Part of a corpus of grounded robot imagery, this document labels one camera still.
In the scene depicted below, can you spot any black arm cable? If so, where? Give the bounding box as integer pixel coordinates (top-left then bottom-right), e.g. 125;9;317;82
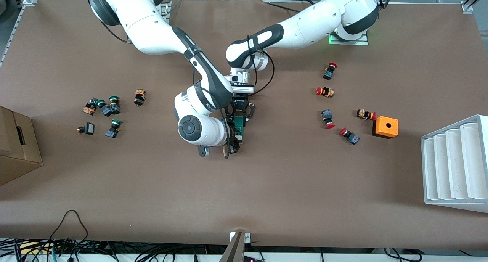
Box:
247;35;275;96
87;0;134;44

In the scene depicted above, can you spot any green pushbutton blue contact block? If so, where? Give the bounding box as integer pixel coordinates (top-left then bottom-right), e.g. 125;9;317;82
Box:
95;99;113;117
105;119;122;139

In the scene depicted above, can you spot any red emergency button blue block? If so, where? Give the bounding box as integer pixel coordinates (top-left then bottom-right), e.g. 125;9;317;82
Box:
339;127;360;145
321;109;336;129
323;62;338;80

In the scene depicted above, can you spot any brown cardboard box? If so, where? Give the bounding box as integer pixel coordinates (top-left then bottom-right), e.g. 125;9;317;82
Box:
0;106;43;186

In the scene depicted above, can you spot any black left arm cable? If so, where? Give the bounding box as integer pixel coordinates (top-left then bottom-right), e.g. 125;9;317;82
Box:
247;35;275;96

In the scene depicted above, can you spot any black looped table cable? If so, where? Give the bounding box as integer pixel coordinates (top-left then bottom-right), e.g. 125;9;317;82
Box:
48;209;89;255

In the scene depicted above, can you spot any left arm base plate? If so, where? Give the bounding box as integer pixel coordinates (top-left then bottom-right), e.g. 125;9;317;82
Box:
329;31;369;46

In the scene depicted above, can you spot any black pushbutton orange contact block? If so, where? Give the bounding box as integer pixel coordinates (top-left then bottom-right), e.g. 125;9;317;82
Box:
83;97;99;116

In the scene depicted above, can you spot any orange button enclosure box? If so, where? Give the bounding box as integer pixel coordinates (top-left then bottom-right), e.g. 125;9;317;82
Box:
372;116;399;139

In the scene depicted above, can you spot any green knife load switch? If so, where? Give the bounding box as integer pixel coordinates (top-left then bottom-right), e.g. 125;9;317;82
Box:
232;116;247;145

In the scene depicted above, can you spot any green pushbutton black contact block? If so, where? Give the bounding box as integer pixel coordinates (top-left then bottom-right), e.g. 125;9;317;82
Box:
108;96;122;115

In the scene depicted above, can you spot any aluminium camera post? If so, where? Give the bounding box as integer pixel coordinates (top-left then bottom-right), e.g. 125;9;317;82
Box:
219;231;245;262

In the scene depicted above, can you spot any black cable bundle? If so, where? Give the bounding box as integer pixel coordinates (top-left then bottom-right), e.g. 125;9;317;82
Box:
0;237;229;262

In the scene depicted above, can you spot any black small switch part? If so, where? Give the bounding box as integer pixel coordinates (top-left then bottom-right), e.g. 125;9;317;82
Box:
76;122;95;136

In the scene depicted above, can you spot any white slotted sorting rack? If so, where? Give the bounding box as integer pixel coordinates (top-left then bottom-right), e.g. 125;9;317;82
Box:
421;114;488;214

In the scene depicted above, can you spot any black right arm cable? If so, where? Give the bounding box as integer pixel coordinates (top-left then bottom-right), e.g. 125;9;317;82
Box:
87;0;134;44

